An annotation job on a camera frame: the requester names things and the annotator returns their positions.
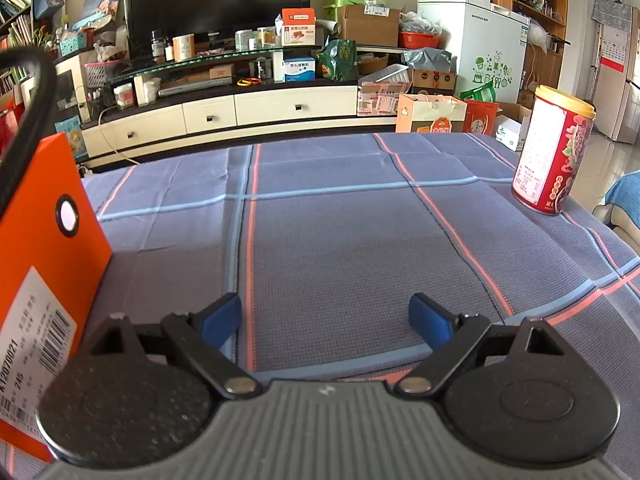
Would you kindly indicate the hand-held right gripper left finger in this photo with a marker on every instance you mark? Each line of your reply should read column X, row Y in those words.
column 222, row 320

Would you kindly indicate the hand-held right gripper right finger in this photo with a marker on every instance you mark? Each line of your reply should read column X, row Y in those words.
column 430, row 320

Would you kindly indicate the orange cardboard box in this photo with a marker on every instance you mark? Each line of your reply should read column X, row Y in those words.
column 45, row 250

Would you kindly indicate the blue plaid tablecloth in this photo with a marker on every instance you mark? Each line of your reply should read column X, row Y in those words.
column 325, row 235

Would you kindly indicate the red printed can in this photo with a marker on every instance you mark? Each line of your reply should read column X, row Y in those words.
column 552, row 160

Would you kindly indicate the white green carton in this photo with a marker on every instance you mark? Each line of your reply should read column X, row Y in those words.
column 510, row 132

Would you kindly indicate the orange white gift bag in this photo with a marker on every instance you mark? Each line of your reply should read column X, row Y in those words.
column 430, row 115

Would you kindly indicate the red gift bag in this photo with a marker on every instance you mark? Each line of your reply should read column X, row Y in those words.
column 481, row 117

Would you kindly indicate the white television cabinet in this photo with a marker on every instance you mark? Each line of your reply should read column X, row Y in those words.
column 280, row 107

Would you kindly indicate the pink printed boxes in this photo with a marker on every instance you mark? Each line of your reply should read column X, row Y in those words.
column 382, row 100

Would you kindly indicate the blue sofa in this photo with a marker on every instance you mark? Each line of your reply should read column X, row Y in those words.
column 625, row 200

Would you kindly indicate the green snack packet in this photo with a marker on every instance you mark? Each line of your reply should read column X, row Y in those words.
column 477, row 92

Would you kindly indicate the silver media player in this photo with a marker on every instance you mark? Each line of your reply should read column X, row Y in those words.
column 195, row 86

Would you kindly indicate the printed cardboard box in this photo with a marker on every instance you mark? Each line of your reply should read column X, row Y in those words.
column 434, row 81

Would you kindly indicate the white plastic basket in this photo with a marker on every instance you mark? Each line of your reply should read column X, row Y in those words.
column 384, row 75

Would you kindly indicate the blue white carton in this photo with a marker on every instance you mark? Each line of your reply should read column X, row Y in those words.
column 299, row 70

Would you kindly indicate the pink plastic basket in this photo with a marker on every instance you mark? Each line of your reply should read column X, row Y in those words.
column 102, row 80

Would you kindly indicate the white chest freezer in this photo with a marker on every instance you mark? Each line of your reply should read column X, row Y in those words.
column 480, row 50

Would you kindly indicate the green gift bag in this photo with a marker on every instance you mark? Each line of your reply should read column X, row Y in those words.
column 340, row 60

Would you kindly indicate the white cabinet with glass door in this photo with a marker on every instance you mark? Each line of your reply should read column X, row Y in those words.
column 72, row 87

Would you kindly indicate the red plastic basin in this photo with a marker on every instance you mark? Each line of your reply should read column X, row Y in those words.
column 419, row 40

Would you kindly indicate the white refrigerator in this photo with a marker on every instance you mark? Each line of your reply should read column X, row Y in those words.
column 617, row 95

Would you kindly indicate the brown cardboard box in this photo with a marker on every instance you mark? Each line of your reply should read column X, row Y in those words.
column 367, row 25

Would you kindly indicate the orange white medicine box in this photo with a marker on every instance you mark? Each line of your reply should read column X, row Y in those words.
column 299, row 27

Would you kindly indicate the teal plastic basket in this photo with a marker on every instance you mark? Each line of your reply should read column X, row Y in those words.
column 76, row 46

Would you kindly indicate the wooden display shelf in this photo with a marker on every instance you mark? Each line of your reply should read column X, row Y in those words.
column 550, row 20

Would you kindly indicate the framed picture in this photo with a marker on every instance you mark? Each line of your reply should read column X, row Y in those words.
column 102, row 5

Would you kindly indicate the dark bookshelf with books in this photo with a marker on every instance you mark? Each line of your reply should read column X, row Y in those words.
column 20, row 5

